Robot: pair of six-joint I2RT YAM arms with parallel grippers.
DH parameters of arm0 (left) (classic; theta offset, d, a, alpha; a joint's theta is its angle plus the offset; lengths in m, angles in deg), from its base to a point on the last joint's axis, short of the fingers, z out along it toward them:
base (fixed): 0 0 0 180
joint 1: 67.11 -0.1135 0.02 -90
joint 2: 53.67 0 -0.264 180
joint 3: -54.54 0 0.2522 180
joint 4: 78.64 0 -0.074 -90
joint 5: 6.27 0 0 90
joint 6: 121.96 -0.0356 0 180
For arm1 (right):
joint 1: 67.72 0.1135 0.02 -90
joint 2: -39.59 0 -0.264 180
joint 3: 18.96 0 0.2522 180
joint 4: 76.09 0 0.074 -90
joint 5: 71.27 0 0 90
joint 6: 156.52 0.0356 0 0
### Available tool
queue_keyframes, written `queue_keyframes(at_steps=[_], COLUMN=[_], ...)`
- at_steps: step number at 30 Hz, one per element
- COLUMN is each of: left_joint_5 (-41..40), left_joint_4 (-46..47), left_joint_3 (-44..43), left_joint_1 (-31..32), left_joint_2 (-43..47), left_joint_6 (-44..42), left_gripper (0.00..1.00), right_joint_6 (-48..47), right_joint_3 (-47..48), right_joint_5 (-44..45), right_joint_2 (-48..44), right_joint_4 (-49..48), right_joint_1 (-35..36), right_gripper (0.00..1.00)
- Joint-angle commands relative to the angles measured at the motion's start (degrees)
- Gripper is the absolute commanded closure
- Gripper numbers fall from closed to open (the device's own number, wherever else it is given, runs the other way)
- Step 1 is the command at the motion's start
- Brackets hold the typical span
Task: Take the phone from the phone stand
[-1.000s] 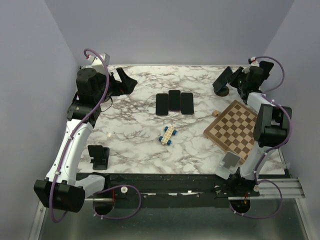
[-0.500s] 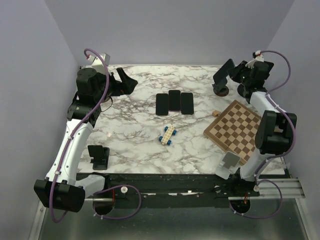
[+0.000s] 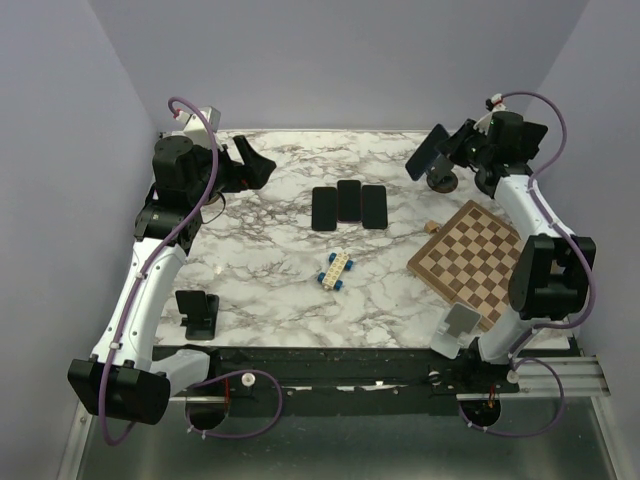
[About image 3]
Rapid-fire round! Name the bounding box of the white plastic phone stand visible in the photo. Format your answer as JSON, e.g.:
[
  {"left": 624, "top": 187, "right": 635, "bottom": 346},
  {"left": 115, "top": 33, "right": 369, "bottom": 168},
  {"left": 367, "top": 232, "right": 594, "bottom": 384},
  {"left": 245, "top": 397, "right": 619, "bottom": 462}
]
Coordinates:
[{"left": 430, "top": 302, "right": 482, "bottom": 360}]

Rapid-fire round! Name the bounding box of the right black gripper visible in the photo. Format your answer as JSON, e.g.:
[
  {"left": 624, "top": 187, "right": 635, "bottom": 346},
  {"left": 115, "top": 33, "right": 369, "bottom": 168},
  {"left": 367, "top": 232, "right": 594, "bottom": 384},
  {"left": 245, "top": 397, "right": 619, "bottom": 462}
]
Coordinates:
[{"left": 435, "top": 119, "right": 493, "bottom": 169}]

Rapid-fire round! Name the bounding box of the round wooden stand right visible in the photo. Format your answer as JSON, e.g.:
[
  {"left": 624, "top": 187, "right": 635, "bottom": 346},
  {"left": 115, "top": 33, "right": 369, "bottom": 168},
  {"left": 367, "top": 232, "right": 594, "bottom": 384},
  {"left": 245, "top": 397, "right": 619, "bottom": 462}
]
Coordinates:
[{"left": 426, "top": 157, "right": 458, "bottom": 194}]

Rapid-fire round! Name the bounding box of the small wooden block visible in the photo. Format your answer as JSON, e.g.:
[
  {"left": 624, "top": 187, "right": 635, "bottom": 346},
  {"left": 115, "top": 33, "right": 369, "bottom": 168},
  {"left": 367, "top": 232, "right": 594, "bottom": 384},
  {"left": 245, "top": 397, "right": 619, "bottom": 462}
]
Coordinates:
[{"left": 424, "top": 221, "right": 439, "bottom": 233}]

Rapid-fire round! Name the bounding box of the toy brick car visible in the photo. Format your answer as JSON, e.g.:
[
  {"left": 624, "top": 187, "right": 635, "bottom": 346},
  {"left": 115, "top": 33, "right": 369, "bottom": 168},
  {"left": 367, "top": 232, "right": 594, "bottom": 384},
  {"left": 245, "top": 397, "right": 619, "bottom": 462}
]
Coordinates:
[{"left": 317, "top": 252, "right": 354, "bottom": 291}]

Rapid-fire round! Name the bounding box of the aluminium frame rail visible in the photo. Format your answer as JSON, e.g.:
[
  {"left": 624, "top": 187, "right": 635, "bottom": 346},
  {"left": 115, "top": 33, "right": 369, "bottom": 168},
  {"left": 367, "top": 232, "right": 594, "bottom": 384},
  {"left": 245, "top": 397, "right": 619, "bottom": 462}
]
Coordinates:
[{"left": 74, "top": 130, "right": 614, "bottom": 401}]

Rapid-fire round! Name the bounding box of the black smartphone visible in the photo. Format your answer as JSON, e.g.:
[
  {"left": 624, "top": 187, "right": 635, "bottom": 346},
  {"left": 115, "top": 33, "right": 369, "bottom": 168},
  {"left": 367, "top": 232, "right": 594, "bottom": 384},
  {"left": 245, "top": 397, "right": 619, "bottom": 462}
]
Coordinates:
[{"left": 337, "top": 180, "right": 362, "bottom": 223}]

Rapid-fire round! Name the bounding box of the black folding phone stand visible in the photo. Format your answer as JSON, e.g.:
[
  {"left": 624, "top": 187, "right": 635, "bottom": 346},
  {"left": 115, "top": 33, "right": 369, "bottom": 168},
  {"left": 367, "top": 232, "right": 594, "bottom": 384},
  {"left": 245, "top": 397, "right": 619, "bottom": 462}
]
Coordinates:
[{"left": 175, "top": 290, "right": 219, "bottom": 341}]

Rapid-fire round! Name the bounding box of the black pole phone stand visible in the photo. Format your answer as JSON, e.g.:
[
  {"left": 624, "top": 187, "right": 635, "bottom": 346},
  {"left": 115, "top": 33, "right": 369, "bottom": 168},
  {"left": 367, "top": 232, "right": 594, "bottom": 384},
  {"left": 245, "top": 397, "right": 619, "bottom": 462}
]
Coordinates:
[{"left": 474, "top": 167, "right": 499, "bottom": 198}]

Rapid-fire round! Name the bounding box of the wooden chessboard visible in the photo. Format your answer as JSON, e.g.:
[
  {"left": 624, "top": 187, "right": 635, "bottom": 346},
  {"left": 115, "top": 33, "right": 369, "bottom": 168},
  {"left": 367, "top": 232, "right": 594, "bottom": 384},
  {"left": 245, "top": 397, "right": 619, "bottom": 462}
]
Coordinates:
[{"left": 407, "top": 201, "right": 523, "bottom": 331}]

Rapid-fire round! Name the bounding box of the black phone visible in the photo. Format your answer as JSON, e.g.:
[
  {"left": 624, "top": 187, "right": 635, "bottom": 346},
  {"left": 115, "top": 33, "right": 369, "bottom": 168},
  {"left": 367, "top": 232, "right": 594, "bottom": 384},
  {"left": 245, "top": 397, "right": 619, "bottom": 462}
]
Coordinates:
[
  {"left": 520, "top": 121, "right": 548, "bottom": 162},
  {"left": 361, "top": 185, "right": 388, "bottom": 230},
  {"left": 311, "top": 187, "right": 337, "bottom": 232}
]

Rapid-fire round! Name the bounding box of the black phone on pole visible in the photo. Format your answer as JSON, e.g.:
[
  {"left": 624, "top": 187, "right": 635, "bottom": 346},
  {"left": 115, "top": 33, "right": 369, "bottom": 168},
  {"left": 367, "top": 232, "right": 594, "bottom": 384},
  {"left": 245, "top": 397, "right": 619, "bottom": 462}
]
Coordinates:
[{"left": 520, "top": 121, "right": 548, "bottom": 162}]

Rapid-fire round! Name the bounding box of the blue-edged phone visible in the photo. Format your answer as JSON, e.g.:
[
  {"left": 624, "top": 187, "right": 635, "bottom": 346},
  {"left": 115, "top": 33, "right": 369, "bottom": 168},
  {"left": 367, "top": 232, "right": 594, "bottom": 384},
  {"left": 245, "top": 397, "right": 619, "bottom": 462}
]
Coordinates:
[{"left": 405, "top": 124, "right": 449, "bottom": 181}]

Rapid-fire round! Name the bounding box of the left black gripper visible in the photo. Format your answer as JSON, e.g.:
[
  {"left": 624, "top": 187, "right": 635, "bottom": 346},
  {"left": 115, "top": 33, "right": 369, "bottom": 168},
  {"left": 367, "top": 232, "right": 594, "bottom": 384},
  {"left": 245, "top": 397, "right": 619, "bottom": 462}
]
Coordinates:
[{"left": 188, "top": 135, "right": 276, "bottom": 206}]

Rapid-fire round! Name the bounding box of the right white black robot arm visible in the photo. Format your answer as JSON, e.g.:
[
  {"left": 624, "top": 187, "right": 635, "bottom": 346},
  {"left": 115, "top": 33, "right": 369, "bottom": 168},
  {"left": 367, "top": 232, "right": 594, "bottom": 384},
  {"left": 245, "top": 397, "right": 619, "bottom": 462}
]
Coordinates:
[{"left": 427, "top": 111, "right": 596, "bottom": 392}]

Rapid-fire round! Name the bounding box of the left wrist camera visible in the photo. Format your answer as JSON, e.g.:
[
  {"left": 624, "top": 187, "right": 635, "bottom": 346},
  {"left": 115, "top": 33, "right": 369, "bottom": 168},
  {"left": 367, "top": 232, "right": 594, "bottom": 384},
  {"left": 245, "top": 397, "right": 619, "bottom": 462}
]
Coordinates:
[{"left": 174, "top": 106, "right": 221, "bottom": 149}]

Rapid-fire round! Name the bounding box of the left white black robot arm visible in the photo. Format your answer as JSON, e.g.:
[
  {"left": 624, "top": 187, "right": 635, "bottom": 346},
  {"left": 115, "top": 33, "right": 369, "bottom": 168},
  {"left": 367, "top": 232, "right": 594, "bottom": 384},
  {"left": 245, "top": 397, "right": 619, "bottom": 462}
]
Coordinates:
[{"left": 67, "top": 135, "right": 276, "bottom": 425}]

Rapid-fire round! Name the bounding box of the round wooden base stand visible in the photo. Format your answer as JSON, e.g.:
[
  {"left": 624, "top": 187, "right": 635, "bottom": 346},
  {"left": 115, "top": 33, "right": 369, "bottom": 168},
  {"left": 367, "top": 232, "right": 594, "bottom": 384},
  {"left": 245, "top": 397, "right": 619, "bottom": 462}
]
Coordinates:
[{"left": 208, "top": 193, "right": 224, "bottom": 205}]

